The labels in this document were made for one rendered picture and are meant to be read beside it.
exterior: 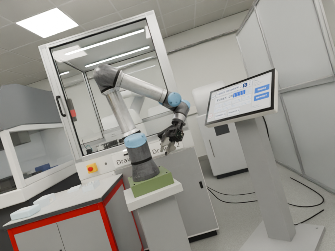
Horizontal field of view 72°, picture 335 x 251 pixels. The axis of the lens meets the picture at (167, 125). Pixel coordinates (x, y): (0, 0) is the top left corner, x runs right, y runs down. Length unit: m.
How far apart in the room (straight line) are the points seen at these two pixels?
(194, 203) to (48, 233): 1.10
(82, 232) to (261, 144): 1.27
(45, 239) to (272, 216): 1.49
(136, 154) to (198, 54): 4.21
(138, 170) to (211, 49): 4.31
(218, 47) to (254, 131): 3.78
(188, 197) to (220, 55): 3.76
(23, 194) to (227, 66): 4.33
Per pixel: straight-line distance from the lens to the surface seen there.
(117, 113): 1.33
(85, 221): 1.56
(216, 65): 5.19
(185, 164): 1.98
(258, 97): 1.58
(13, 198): 2.14
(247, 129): 1.69
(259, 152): 1.71
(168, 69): 1.98
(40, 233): 1.70
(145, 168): 1.20
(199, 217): 2.12
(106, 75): 1.23
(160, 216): 1.23
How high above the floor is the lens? 1.08
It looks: 1 degrees down
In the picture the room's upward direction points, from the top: 17 degrees counter-clockwise
